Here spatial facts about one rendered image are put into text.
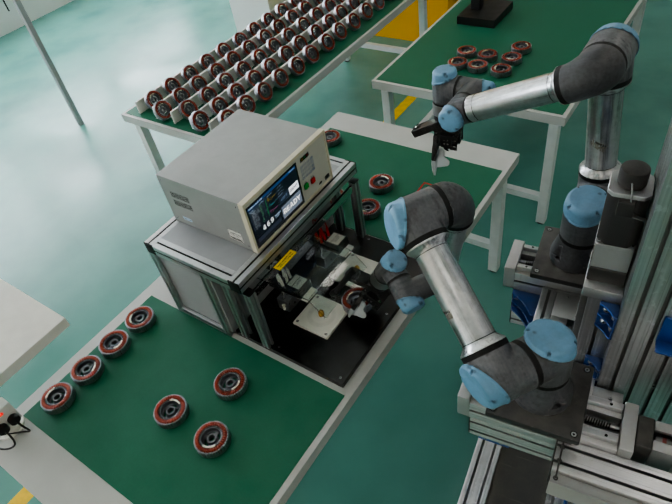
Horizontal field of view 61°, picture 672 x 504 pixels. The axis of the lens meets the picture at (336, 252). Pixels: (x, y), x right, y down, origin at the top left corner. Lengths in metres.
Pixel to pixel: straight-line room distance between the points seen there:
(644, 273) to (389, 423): 1.59
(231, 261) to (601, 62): 1.18
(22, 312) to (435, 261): 1.21
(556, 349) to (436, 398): 1.44
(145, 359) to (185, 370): 0.17
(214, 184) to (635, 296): 1.21
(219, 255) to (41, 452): 0.86
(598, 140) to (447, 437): 1.46
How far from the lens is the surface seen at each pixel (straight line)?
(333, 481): 2.60
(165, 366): 2.15
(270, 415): 1.91
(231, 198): 1.76
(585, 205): 1.72
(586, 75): 1.52
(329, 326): 2.02
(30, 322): 1.87
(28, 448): 2.22
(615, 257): 1.47
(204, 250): 1.93
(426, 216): 1.36
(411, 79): 3.38
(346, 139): 2.93
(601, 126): 1.71
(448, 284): 1.35
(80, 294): 3.79
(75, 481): 2.06
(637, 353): 1.59
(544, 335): 1.38
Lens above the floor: 2.36
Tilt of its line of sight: 44 degrees down
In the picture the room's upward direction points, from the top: 11 degrees counter-clockwise
